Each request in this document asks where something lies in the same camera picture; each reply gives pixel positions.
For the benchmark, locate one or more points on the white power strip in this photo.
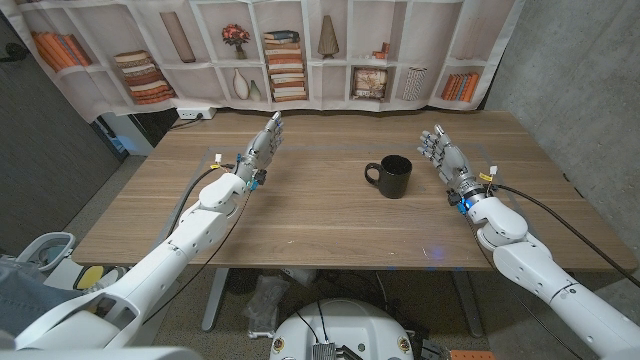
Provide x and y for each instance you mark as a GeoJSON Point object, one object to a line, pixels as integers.
{"type": "Point", "coordinates": [192, 113]}

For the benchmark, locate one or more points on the printed bookshelf backdrop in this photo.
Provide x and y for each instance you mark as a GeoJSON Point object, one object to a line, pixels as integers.
{"type": "Point", "coordinates": [215, 30]}

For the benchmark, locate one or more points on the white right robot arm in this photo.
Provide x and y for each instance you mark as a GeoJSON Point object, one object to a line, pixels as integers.
{"type": "Point", "coordinates": [550, 280]}

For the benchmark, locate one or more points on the black ceramic mug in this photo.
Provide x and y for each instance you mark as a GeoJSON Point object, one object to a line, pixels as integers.
{"type": "Point", "coordinates": [395, 182]}

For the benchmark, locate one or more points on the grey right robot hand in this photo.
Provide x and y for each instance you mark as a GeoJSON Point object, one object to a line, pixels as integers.
{"type": "Point", "coordinates": [455, 165]}

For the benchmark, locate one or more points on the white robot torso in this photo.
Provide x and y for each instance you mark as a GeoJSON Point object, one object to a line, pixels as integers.
{"type": "Point", "coordinates": [350, 325]}

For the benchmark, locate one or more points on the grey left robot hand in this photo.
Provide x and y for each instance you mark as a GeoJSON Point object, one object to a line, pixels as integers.
{"type": "Point", "coordinates": [260, 150]}

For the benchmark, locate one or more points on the black round object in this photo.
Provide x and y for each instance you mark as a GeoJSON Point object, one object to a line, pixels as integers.
{"type": "Point", "coordinates": [241, 281]}

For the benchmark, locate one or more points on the white cabinet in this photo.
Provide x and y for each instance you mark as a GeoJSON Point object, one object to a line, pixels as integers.
{"type": "Point", "coordinates": [132, 135]}

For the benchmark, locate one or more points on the clear plastic bag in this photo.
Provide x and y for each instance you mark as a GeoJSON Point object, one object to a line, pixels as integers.
{"type": "Point", "coordinates": [265, 300]}

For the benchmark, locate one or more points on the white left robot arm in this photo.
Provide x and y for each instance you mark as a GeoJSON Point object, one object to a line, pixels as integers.
{"type": "Point", "coordinates": [195, 232]}

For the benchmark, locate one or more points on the white grey bin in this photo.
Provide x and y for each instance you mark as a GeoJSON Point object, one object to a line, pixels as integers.
{"type": "Point", "coordinates": [30, 250]}

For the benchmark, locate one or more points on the grey metal table leg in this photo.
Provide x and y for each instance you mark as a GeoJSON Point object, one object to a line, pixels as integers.
{"type": "Point", "coordinates": [467, 305]}
{"type": "Point", "coordinates": [214, 305]}

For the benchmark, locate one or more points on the orange box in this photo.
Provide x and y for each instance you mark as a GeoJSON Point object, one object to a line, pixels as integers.
{"type": "Point", "coordinates": [470, 355]}

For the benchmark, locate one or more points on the person's blue jeans leg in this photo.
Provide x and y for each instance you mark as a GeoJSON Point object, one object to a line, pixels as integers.
{"type": "Point", "coordinates": [22, 300]}

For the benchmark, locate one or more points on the yellow black-rimmed disc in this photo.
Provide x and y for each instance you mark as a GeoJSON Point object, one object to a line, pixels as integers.
{"type": "Point", "coordinates": [89, 277]}

